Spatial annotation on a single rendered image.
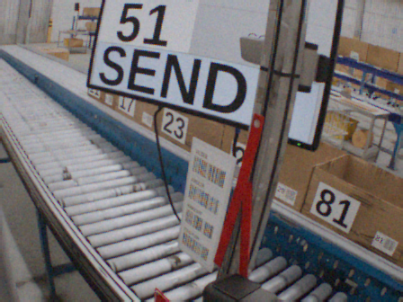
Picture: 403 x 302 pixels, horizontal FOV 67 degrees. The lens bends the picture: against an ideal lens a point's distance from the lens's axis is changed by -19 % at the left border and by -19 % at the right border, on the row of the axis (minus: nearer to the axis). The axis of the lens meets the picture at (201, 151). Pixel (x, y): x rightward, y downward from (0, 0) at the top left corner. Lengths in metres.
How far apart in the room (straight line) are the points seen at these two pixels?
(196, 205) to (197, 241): 0.06
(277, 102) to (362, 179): 0.96
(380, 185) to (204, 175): 0.92
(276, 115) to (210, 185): 0.15
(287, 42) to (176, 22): 0.27
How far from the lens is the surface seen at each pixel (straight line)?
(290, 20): 0.42
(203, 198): 0.54
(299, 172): 1.15
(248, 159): 0.46
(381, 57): 5.76
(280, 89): 0.43
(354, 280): 1.12
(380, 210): 1.04
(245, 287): 0.50
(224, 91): 0.59
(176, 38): 0.64
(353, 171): 1.37
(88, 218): 1.24
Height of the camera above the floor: 1.41
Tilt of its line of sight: 20 degrees down
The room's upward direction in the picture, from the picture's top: 9 degrees clockwise
